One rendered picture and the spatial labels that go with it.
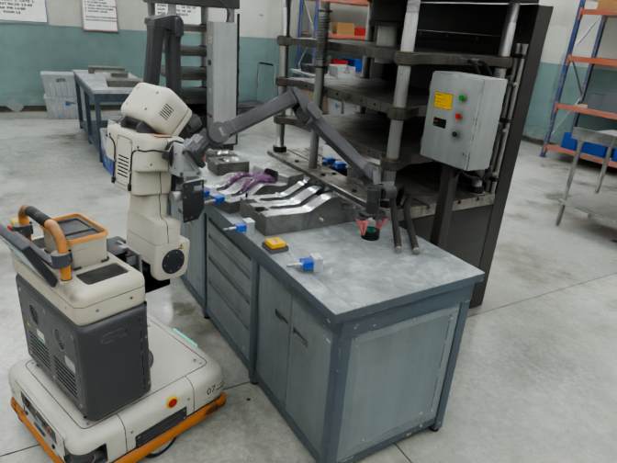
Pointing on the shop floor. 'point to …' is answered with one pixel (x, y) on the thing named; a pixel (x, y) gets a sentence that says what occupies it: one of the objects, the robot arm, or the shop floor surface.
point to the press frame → (479, 17)
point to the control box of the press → (459, 133)
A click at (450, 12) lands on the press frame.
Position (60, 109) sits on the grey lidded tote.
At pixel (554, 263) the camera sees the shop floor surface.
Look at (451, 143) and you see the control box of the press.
